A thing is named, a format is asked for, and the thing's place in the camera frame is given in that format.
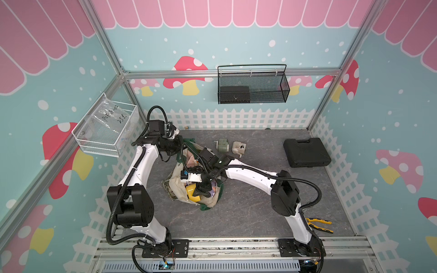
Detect clear wall bin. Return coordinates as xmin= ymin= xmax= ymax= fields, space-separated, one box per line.
xmin=72 ymin=93 xmax=140 ymax=158

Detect black wire mesh basket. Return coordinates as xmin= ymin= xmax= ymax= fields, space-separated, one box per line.
xmin=217 ymin=64 xmax=290 ymax=104

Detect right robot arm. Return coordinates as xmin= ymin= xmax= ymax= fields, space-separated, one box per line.
xmin=178 ymin=144 xmax=326 ymax=258

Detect purple pencil sharpener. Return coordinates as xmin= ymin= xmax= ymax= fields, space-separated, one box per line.
xmin=209 ymin=182 xmax=219 ymax=197

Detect black box in basket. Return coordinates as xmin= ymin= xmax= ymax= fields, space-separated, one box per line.
xmin=218 ymin=86 xmax=250 ymax=104

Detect cream canvas tote bag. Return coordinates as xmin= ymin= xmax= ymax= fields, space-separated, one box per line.
xmin=162 ymin=139 xmax=223 ymax=210

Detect green pencil sharpener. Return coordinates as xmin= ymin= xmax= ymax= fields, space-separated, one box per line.
xmin=215 ymin=138 xmax=229 ymax=153

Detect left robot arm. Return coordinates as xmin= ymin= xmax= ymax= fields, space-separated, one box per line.
xmin=106 ymin=105 xmax=183 ymax=257

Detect yellow handled pliers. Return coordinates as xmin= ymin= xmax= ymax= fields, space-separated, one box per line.
xmin=305 ymin=217 xmax=335 ymax=234

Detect yellow pencil sharpener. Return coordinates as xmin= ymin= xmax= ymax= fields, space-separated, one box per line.
xmin=185 ymin=183 xmax=201 ymax=202

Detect black plastic tool case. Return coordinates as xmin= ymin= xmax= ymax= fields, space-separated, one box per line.
xmin=283 ymin=138 xmax=332 ymax=168

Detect beige pencil sharpener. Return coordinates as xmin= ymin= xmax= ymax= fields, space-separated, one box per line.
xmin=232 ymin=141 xmax=246 ymax=158

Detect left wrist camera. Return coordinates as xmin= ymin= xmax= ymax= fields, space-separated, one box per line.
xmin=163 ymin=122 xmax=179 ymax=139

